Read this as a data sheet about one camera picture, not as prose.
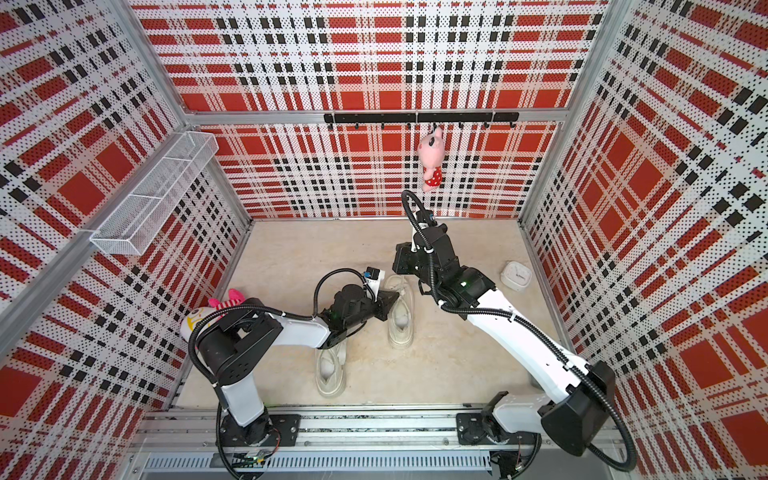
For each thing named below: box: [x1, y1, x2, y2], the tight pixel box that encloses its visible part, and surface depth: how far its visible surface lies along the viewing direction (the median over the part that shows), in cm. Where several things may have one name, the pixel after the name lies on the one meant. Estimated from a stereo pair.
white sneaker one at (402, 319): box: [385, 275, 415, 348], surface depth 88 cm
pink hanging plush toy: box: [417, 124, 445, 193], surface depth 95 cm
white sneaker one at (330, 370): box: [315, 340, 347, 398], surface depth 80 cm
